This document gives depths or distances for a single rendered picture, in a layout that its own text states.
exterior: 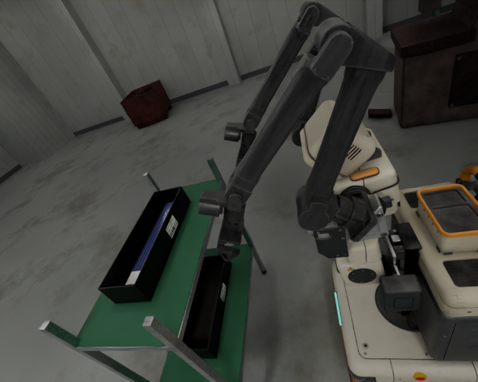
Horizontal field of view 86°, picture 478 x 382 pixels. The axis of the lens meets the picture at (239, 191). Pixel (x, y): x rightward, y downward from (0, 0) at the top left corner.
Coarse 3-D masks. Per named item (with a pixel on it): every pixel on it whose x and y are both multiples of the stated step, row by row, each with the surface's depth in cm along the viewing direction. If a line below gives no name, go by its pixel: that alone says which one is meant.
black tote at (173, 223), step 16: (160, 192) 139; (176, 192) 137; (144, 208) 130; (160, 208) 142; (176, 208) 126; (144, 224) 127; (176, 224) 124; (128, 240) 115; (144, 240) 125; (160, 240) 110; (128, 256) 113; (160, 256) 108; (112, 272) 104; (128, 272) 112; (144, 272) 97; (160, 272) 106; (112, 288) 95; (128, 288) 93; (144, 288) 96
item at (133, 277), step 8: (168, 208) 135; (160, 216) 132; (160, 224) 126; (152, 232) 124; (152, 240) 119; (144, 248) 116; (144, 256) 112; (136, 264) 110; (136, 272) 106; (128, 280) 104
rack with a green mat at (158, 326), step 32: (192, 192) 148; (192, 224) 125; (192, 256) 109; (256, 256) 189; (160, 288) 101; (192, 288) 97; (96, 320) 100; (128, 320) 95; (160, 320) 90; (224, 320) 146; (96, 352) 101; (192, 352) 89; (224, 352) 133
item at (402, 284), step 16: (384, 240) 107; (384, 256) 113; (400, 256) 99; (400, 272) 105; (384, 288) 93; (400, 288) 91; (416, 288) 89; (384, 304) 97; (400, 304) 94; (416, 304) 93
